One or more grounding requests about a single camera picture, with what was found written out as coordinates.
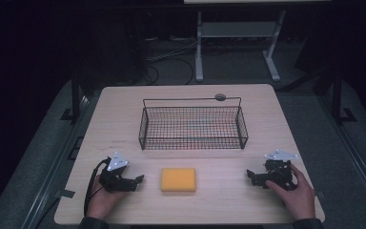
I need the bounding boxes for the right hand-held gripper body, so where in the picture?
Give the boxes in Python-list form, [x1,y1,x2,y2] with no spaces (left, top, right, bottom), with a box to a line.
[256,149,299,192]

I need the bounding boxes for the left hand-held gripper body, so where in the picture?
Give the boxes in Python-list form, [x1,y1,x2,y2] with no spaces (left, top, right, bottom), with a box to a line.
[98,151,135,194]

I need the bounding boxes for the person's left hand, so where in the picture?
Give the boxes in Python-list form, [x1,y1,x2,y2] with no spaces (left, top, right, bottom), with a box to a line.
[87,174,132,221]

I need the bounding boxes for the person's right hand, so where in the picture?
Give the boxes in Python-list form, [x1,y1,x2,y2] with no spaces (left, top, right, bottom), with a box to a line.
[264,163,316,221]

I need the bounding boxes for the yellow sponge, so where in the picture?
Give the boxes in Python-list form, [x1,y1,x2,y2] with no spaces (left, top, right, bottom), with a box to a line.
[160,167,197,193]

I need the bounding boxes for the white metal stand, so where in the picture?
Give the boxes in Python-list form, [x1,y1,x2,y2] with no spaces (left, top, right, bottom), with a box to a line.
[194,10,287,83]

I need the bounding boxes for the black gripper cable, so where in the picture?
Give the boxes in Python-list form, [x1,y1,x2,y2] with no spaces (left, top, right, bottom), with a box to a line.
[83,156,112,218]

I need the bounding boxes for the aluminium floor rail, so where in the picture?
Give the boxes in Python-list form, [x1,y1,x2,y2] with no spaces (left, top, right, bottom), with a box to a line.
[318,94,366,211]
[20,94,92,229]

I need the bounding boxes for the black wire basket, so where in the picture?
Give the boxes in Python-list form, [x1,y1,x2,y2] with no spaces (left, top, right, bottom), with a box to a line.
[138,96,250,151]

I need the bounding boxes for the black metal stand post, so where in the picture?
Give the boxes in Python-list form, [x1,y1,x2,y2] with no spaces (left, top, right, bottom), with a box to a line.
[60,71,84,126]
[330,68,358,126]

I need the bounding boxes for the bundle of floor cables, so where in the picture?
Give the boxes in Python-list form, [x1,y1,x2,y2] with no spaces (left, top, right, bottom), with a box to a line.
[143,37,198,86]

